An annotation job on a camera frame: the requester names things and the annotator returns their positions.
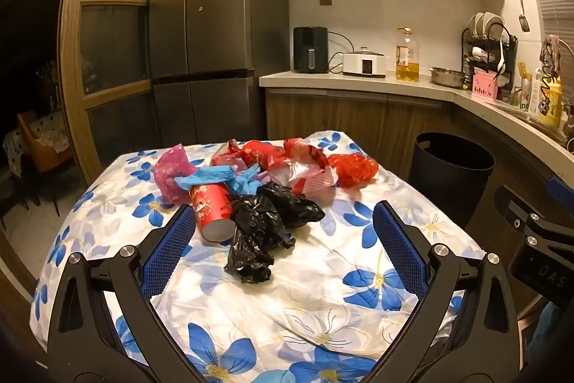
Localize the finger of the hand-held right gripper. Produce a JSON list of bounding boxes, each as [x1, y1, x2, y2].
[[493, 185, 545, 231], [546, 177, 574, 209]]

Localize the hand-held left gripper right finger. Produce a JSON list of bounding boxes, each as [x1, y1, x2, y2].
[[363, 200, 523, 383]]

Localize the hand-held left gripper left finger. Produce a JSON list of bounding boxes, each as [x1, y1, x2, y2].
[[47, 204, 200, 383]]

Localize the red paper cup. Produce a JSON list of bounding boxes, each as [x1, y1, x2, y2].
[[190, 182, 236, 242]]

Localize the black trash bin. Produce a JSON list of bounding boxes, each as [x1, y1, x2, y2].
[[410, 132, 496, 240]]

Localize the pink plastic bag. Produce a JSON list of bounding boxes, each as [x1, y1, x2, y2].
[[152, 144, 198, 204]]

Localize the light blue plastic bag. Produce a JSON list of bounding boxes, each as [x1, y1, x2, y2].
[[174, 165, 270, 197]]

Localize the black plastic bag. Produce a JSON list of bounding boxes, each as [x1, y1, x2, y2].
[[224, 181, 326, 282]]

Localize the red dotted plastic bag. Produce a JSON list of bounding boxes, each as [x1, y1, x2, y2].
[[327, 153, 380, 188]]

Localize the white and red wrapper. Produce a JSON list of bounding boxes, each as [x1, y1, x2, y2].
[[269, 161, 339, 197]]

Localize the red translucent plastic bag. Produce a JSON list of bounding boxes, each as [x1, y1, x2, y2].
[[280, 136, 330, 171]]

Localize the person's right forearm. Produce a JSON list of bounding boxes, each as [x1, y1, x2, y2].
[[524, 307, 574, 366]]

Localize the yellow detergent bottle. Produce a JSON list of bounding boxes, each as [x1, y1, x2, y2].
[[538, 78, 563, 128]]

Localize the blue floral tablecloth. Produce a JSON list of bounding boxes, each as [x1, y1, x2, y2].
[[29, 131, 489, 383]]

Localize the beer can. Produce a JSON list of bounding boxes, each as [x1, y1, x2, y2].
[[518, 78, 532, 112]]

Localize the white bottle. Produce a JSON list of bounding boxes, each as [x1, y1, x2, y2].
[[528, 69, 544, 115]]

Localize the pink utensil holder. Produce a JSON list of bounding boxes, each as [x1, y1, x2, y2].
[[471, 68, 500, 102]]

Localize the steel bowl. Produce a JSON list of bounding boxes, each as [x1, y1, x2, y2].
[[429, 66, 467, 89]]

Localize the pink cloth on faucet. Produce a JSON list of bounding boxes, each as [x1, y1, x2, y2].
[[540, 34, 561, 74]]

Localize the metal faucet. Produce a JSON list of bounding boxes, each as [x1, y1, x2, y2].
[[540, 35, 574, 150]]

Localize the white ladle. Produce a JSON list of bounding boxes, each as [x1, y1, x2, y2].
[[495, 35, 507, 72]]

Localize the wooden base cabinets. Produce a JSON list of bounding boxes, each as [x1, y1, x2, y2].
[[264, 89, 574, 321]]

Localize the black dish rack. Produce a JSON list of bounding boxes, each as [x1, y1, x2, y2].
[[462, 12, 518, 97]]

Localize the orange chair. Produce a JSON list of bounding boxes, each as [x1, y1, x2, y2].
[[17, 110, 75, 173]]

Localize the kitchen counter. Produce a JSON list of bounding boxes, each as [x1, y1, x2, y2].
[[259, 70, 574, 186]]

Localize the wooden glass partition door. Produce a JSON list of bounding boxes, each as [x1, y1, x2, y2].
[[58, 0, 180, 186]]

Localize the hanging metal spatula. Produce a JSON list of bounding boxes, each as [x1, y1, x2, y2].
[[515, 0, 530, 33]]

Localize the cooking oil bottle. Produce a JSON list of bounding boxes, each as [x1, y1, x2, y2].
[[395, 27, 420, 82]]

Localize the dotted tablecloth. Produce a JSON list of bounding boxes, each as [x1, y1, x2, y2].
[[2, 114, 63, 182]]

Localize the white electric cooker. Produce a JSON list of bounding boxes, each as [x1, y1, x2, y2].
[[342, 46, 387, 78]]

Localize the window blinds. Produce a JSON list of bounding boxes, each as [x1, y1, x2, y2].
[[533, 0, 574, 65]]

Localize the black air fryer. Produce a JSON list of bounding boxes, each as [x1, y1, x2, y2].
[[293, 26, 329, 74]]

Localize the grey refrigerator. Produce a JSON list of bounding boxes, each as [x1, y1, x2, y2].
[[148, 0, 290, 141]]

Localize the black power cable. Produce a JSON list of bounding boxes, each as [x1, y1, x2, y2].
[[327, 31, 355, 74]]

